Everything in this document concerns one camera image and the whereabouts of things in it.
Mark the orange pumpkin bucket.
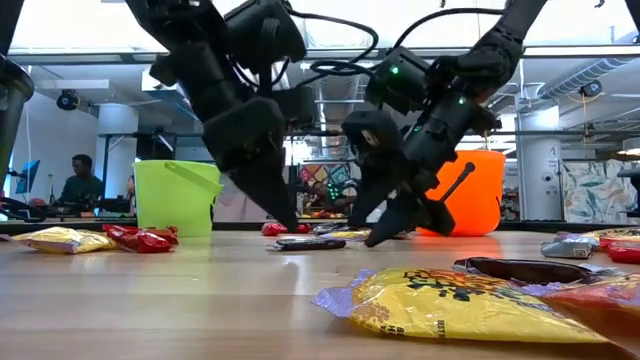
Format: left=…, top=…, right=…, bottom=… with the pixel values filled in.
left=416, top=149, right=507, bottom=238

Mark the patterned wall panel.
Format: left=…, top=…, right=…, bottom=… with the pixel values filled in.
left=562, top=159, right=640, bottom=225

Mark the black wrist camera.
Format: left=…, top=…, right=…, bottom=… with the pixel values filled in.
left=366, top=46, right=432, bottom=115
left=224, top=0, right=309, bottom=76

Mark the person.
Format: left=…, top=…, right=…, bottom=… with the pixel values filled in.
left=57, top=153, right=106, bottom=214
left=304, top=180, right=359, bottom=216

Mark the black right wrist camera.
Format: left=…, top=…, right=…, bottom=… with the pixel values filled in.
left=366, top=46, right=432, bottom=115

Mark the black ceiling spotlight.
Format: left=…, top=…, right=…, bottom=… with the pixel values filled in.
left=579, top=79, right=604, bottom=99
left=55, top=89, right=81, bottom=112

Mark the yellow Sour Patch Kids pouch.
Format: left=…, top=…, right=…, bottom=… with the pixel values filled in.
left=514, top=273, right=640, bottom=359
left=310, top=267, right=609, bottom=345
left=319, top=228, right=372, bottom=242
left=9, top=226, right=117, bottom=255
left=582, top=227, right=640, bottom=242

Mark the blue computer monitor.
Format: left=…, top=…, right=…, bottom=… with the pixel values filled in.
left=14, top=159, right=41, bottom=195

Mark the green plastic bucket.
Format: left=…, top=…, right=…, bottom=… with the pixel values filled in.
left=132, top=159, right=225, bottom=239

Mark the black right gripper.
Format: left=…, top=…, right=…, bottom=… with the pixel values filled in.
left=342, top=94, right=501, bottom=248

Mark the brown Hershey's bar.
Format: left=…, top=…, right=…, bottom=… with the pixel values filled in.
left=452, top=256, right=626, bottom=287
left=312, top=222, right=351, bottom=235
left=267, top=236, right=348, bottom=253
left=539, top=232, right=600, bottom=260

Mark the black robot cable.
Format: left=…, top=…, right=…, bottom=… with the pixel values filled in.
left=299, top=7, right=506, bottom=90
left=282, top=5, right=380, bottom=69

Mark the silver ceiling duct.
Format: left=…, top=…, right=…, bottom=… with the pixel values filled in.
left=537, top=55, right=640, bottom=101

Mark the dark office desk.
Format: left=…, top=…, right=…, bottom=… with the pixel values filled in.
left=0, top=197, right=136, bottom=224

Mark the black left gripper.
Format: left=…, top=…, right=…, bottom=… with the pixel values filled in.
left=149, top=39, right=319, bottom=234

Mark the white round column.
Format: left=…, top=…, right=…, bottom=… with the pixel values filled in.
left=96, top=103, right=140, bottom=201
left=516, top=107, right=564, bottom=222

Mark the colourful wall panel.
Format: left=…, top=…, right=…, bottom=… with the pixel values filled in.
left=298, top=163, right=351, bottom=189

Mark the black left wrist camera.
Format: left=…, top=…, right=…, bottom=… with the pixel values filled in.
left=224, top=0, right=309, bottom=76

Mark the red Kit Kat bar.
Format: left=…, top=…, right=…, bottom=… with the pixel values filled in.
left=104, top=226, right=174, bottom=254
left=597, top=237, right=640, bottom=265
left=260, top=222, right=312, bottom=237
left=144, top=224, right=180, bottom=246

